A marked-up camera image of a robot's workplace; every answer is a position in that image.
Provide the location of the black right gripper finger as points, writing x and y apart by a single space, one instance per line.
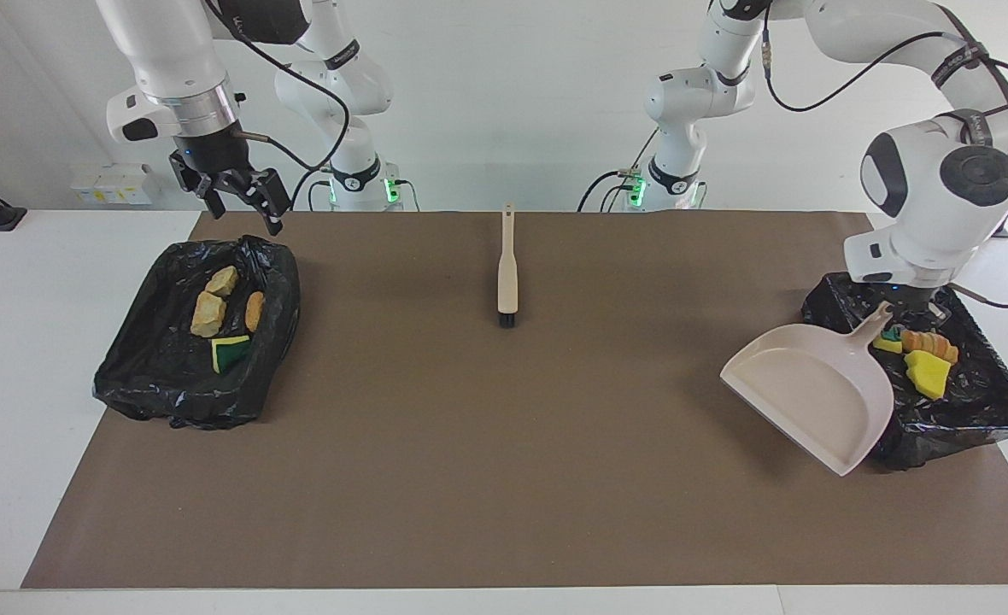
215 205
274 222

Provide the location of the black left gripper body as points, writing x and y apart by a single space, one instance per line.
914 299

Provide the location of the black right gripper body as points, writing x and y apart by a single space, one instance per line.
213 154

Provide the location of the striped croissant piece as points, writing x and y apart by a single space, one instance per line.
208 314
931 344

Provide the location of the pale bread chunk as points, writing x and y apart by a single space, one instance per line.
222 280

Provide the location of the brown bread roll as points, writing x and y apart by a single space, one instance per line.
254 311

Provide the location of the yellow green sponge piece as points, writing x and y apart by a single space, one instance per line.
230 352

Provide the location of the beige plastic dustpan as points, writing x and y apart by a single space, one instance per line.
811 393

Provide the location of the beige brush with black bristles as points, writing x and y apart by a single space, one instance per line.
508 273

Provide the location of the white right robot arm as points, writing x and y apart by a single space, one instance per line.
171 60

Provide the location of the black bag lined bin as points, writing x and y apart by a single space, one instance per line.
154 376
974 410

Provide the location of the brown table mat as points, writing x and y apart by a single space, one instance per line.
487 530

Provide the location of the white wall socket boxes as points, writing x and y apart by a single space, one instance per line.
115 186

